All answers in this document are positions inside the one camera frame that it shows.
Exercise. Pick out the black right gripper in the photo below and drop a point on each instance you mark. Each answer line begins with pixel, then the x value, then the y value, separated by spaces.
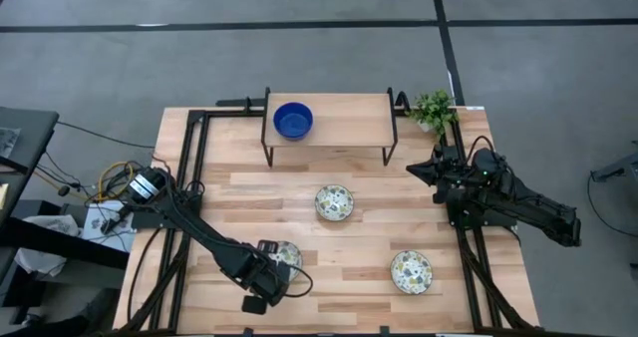
pixel 451 177

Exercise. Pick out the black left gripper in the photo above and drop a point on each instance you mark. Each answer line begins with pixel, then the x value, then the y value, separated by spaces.
pixel 264 277

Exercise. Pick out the white patterned mini bowl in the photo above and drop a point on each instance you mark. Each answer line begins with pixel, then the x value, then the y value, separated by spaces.
pixel 411 272
pixel 334 203
pixel 291 257

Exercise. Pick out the blue mini bowl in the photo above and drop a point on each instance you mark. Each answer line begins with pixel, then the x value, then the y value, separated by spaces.
pixel 293 120

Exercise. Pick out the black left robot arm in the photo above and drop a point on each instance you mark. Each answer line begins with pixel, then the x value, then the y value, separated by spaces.
pixel 209 237

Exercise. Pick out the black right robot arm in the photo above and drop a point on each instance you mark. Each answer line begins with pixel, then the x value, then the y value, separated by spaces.
pixel 538 212

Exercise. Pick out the small green potted plant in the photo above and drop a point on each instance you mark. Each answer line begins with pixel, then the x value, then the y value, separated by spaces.
pixel 434 110

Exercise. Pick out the wooden shelf riser black legs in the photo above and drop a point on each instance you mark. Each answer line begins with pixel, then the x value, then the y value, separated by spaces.
pixel 354 122

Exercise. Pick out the white printed paper sheet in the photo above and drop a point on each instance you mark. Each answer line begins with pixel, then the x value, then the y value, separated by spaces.
pixel 92 232

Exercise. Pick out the grey tripod stand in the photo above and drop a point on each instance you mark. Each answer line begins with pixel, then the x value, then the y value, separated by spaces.
pixel 620 168

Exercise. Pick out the black desk crossbar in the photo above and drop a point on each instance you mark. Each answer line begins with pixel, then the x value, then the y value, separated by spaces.
pixel 60 239

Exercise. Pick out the white crumpled cloth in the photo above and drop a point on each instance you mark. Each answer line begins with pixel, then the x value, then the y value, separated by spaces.
pixel 42 263

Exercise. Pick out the grey sheet on desk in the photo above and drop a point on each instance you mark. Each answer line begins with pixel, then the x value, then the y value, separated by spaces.
pixel 7 142

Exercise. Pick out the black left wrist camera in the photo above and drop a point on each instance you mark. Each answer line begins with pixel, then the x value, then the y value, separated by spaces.
pixel 254 305

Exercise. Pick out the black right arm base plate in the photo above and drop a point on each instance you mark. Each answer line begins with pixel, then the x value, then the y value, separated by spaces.
pixel 478 222

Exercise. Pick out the small black clamp bracket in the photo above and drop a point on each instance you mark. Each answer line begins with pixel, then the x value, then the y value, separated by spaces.
pixel 403 102

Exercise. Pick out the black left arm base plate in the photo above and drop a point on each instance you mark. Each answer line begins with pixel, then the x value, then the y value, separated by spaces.
pixel 149 221

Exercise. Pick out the black metal table frame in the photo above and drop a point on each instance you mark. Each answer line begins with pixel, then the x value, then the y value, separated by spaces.
pixel 226 112

